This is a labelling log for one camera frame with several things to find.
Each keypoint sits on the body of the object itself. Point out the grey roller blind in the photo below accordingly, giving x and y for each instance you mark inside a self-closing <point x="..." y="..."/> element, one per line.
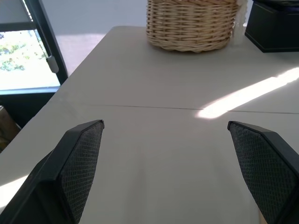
<point x="14" y="11"/>

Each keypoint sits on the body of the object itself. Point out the brown cardboard box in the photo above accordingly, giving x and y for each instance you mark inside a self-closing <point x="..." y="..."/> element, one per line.
<point x="5" y="126"/>

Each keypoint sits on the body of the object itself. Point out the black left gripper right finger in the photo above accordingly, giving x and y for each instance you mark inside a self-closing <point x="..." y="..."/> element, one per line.
<point x="264" y="168"/>

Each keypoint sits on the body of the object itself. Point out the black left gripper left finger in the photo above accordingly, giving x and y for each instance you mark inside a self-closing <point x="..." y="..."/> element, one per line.
<point x="70" y="168"/>

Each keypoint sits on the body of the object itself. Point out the dark window frame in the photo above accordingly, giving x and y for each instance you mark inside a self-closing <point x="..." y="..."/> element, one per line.
<point x="50" y="42"/>

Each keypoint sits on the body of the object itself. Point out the black box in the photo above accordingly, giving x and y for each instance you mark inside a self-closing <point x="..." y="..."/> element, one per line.
<point x="273" y="28"/>

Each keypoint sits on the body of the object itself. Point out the woven wicker basket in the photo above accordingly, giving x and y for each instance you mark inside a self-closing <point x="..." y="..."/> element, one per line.
<point x="190" y="24"/>

